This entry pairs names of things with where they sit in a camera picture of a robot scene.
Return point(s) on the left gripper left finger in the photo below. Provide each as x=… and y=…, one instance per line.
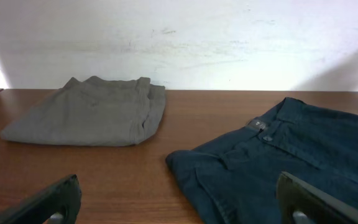
x=60, y=202

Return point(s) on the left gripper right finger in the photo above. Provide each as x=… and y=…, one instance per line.
x=301, y=202

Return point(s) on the navy blue shorts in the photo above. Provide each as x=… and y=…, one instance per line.
x=232, y=179

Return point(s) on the folded grey shorts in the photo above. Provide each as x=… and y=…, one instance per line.
x=94, y=112

